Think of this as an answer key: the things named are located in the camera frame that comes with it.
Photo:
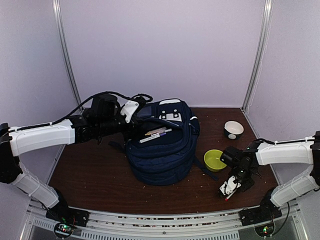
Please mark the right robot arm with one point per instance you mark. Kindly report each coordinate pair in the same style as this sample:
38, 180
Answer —
261, 152

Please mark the right aluminium frame post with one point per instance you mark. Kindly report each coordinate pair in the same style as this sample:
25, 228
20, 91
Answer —
262, 43

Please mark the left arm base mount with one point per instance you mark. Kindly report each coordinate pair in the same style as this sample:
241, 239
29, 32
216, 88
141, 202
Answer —
68, 219

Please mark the front aluminium rail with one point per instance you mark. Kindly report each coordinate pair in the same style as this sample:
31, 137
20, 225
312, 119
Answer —
219, 225

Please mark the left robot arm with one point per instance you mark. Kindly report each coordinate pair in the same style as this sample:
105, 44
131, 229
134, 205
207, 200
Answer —
104, 117

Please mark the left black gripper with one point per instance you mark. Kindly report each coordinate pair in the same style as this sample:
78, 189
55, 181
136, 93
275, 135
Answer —
135, 121

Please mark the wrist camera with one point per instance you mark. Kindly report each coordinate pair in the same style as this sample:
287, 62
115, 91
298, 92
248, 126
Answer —
128, 110
228, 186

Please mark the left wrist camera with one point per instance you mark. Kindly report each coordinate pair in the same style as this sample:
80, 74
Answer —
128, 110

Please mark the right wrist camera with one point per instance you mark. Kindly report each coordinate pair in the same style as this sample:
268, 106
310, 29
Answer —
228, 186

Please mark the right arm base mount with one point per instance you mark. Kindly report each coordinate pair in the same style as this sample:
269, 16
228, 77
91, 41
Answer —
263, 217

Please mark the blue marker pen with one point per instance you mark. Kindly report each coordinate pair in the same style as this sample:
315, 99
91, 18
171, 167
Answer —
165, 132

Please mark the dark bowl white inside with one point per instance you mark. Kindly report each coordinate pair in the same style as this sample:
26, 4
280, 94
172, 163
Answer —
233, 130

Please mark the red marker pen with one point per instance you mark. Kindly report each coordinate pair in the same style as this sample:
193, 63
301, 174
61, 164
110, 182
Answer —
229, 196

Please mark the left aluminium frame post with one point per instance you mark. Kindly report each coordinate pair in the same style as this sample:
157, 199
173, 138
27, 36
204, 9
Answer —
66, 56

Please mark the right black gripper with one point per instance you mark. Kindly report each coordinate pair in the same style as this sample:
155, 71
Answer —
250, 183

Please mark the black marker pen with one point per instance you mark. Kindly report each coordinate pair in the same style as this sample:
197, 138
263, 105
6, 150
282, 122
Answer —
152, 137

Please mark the aluminium frame post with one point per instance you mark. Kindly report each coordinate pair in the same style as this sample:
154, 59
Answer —
262, 43
66, 56

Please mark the lime green bowl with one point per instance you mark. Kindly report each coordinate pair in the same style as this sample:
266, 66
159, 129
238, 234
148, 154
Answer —
212, 160

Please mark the navy blue student backpack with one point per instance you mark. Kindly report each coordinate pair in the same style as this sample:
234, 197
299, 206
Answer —
168, 159

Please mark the cream glue tube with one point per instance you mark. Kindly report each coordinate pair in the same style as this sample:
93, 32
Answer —
155, 131

